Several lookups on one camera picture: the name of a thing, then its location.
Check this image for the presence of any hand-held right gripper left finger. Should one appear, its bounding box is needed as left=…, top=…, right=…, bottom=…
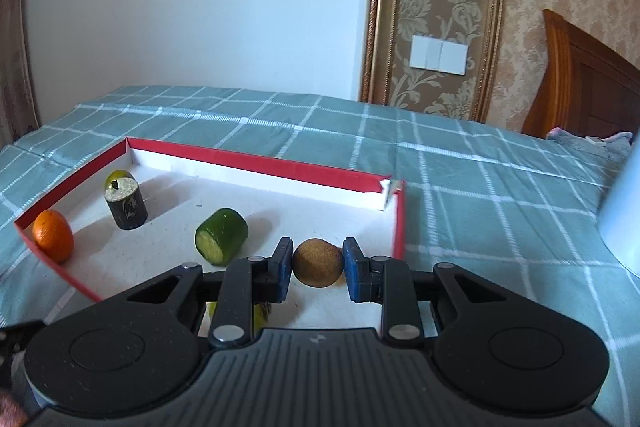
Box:
left=127, top=237, right=295, bottom=350

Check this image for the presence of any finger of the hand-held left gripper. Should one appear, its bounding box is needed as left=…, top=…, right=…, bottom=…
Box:
left=0, top=319, right=46, bottom=390

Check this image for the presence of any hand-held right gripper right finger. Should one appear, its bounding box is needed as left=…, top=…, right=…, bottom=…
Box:
left=342, top=236, right=506, bottom=350

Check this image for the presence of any brown kiwi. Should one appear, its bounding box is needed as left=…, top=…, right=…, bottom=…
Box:
left=292, top=238, right=346, bottom=288

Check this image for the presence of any red cardboard box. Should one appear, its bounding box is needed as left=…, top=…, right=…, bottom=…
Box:
left=14, top=137, right=407, bottom=339

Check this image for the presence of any yellow-green fruit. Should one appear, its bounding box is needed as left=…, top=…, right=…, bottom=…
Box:
left=105, top=170, right=136, bottom=188
left=206, top=301, right=270, bottom=338

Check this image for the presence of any green cucumber piece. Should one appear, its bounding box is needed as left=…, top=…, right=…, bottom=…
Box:
left=195, top=208, right=249, bottom=266

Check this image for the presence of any orange mandarin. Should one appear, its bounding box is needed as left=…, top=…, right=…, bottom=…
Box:
left=32, top=210, right=75, bottom=264

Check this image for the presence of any dark cucumber stub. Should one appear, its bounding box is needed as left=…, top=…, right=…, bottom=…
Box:
left=104, top=178, right=149, bottom=230

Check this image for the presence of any white electric kettle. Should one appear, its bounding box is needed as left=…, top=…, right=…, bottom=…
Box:
left=597, top=157, right=640, bottom=278

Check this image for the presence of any wooden headboard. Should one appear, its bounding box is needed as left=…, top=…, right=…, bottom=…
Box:
left=521, top=9, right=640, bottom=140

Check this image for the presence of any pale pink grey cloth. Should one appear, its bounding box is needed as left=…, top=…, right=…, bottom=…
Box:
left=546, top=127, right=633, bottom=158

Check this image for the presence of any brown patterned curtain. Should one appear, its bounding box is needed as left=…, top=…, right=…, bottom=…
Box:
left=0, top=0, right=41, bottom=142

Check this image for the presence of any white wall switch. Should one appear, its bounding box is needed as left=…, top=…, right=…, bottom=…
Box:
left=410, top=35, right=469, bottom=74

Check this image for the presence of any golden wall frame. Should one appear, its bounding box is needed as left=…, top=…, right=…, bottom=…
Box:
left=359, top=0, right=507, bottom=124

